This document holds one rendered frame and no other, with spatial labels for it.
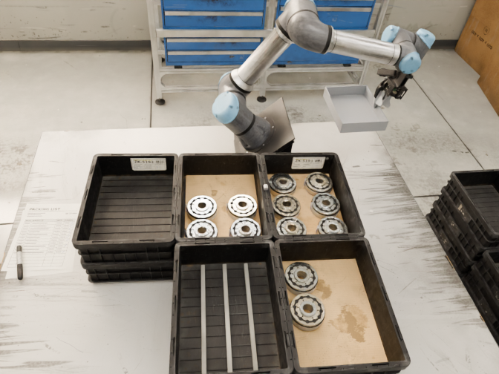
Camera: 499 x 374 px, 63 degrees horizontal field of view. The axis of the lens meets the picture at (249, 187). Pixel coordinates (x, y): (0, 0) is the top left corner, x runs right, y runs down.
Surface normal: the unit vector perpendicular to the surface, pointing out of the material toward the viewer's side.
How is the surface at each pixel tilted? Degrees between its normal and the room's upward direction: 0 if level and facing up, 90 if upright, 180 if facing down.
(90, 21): 90
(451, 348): 0
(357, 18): 90
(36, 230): 0
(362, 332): 0
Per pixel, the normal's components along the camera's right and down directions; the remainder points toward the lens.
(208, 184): 0.07, -0.69
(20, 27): 0.14, 0.72
